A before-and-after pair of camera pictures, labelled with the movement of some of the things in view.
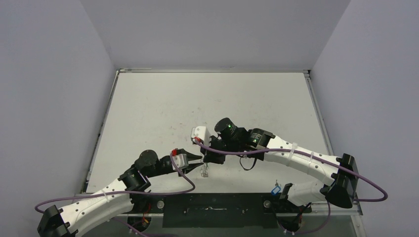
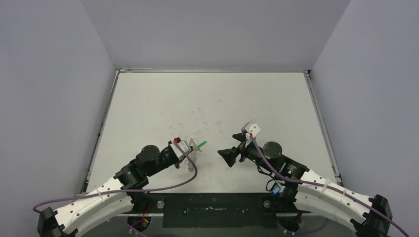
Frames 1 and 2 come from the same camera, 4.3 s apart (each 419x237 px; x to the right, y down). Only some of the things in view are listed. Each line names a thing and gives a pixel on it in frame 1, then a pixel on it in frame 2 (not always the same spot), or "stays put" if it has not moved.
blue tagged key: (276, 189) stays put
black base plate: (220, 210) stays put
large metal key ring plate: (203, 172) to (192, 149)
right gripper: (215, 149) to (240, 153)
